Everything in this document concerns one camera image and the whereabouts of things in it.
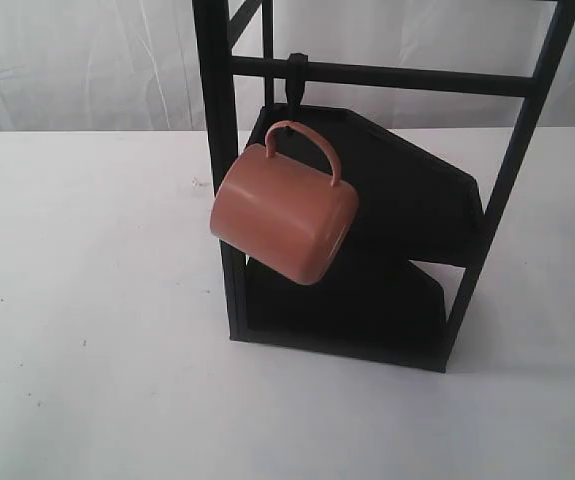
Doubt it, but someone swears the white backdrop curtain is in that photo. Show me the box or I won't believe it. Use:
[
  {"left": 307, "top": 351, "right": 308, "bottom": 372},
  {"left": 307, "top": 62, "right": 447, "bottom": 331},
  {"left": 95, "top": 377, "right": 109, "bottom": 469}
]
[{"left": 0, "top": 1, "right": 575, "bottom": 131}]

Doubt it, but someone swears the terracotta pink ceramic mug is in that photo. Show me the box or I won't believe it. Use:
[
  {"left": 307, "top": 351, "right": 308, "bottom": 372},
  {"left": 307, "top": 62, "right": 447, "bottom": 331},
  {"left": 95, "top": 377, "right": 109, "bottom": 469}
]
[{"left": 210, "top": 120, "right": 359, "bottom": 285}]

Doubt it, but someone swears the black metal shelf rack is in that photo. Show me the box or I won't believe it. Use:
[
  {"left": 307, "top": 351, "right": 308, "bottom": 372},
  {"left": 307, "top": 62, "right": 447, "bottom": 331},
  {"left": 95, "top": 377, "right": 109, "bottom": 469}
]
[{"left": 193, "top": 1, "right": 575, "bottom": 372}]

